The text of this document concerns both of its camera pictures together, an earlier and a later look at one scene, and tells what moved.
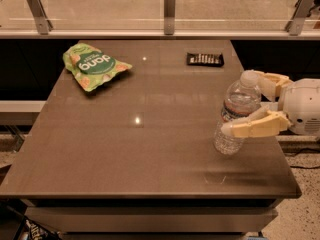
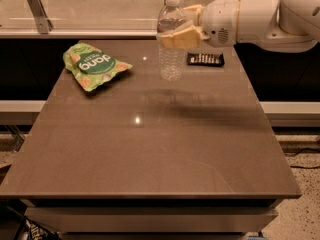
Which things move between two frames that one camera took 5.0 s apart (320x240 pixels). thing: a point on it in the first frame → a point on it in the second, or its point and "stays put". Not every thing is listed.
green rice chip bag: [91, 67] stays put
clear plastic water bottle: [243, 98] → [172, 61]
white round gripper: [302, 104] → [218, 21]
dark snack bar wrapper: [204, 59] stays put
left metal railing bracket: [36, 7] stays put
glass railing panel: [141, 7] stays put
